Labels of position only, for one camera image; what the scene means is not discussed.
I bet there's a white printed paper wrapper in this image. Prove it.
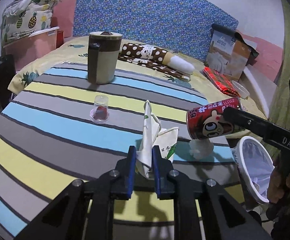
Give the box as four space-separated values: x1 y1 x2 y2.
136 100 179 180

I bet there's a red cartoon drink can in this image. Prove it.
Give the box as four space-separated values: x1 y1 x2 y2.
186 98 244 140

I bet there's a white trash bin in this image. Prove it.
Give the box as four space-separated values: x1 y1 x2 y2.
231 136 274 204

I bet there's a person hand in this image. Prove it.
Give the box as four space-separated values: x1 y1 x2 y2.
267 156 290 204

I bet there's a white crumpled tissue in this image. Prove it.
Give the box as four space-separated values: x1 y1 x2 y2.
189 139 214 160

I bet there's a clear plastic container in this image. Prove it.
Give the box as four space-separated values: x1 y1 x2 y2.
231 80 250 99

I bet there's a striped tablecloth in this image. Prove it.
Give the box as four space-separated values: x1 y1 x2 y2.
0 63 244 239

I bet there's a green curtain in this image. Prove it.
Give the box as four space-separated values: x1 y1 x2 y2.
269 0 290 129

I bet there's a red patterned cloth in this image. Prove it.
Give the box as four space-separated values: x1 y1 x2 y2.
202 67 240 97

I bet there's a clear jelly cup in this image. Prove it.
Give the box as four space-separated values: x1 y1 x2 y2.
90 95 109 124

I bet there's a cardboard product box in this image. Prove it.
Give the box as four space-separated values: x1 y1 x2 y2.
205 23 259 81

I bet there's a brown polka dot pillow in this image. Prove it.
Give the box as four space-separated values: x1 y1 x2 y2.
118 42 195 82

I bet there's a yellow pineapple bed sheet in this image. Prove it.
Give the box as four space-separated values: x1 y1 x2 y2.
7 36 268 120

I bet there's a black chair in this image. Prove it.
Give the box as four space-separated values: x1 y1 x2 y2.
0 54 16 109

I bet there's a brown beige lidded jug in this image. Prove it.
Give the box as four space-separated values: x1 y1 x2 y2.
88 31 123 85

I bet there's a blue patterned headboard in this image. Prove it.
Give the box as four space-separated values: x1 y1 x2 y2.
73 0 238 61

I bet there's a pink storage box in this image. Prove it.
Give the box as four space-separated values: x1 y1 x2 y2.
3 27 59 71

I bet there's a pineapple print folded quilt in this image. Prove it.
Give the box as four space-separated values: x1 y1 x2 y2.
1 0 61 46

